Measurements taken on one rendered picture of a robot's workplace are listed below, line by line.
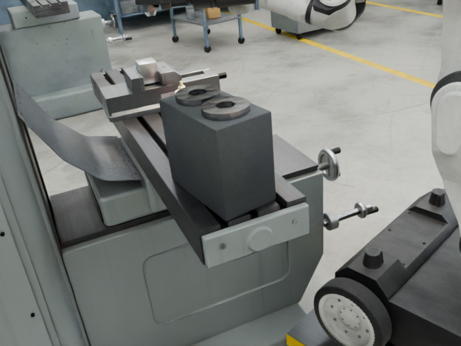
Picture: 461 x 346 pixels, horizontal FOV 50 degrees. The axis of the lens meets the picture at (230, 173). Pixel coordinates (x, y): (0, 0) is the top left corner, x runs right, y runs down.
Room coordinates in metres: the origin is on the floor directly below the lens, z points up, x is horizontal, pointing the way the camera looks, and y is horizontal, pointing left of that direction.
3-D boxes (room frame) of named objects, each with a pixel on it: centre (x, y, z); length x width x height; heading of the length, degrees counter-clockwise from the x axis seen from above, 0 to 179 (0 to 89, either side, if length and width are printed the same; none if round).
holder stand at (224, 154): (0.89, 0.02, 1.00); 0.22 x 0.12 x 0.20; 31
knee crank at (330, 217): (1.36, -0.38, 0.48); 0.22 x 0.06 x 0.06; 111
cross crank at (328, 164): (1.48, -0.31, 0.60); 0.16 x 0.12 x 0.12; 111
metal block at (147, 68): (1.44, 0.21, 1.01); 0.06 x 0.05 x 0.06; 19
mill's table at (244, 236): (1.34, 0.17, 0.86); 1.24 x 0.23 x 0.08; 21
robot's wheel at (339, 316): (0.89, -0.26, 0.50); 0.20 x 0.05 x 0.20; 42
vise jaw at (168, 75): (1.46, 0.16, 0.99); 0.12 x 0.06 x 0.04; 19
